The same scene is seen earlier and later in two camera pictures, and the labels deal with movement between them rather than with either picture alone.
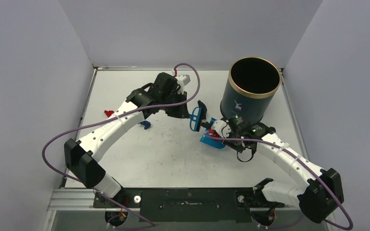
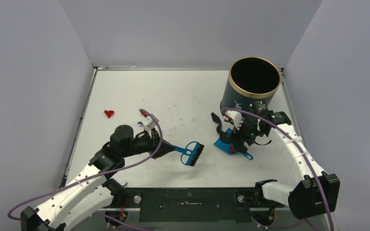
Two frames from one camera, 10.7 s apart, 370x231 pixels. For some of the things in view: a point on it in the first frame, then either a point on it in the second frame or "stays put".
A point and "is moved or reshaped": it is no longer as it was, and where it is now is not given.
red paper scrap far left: [108, 113] stays put
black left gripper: [181, 112] -> [154, 140]
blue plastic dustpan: [212, 141] is moved or reshaped
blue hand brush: [195, 119] -> [191, 153]
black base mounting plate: [198, 205] stays put
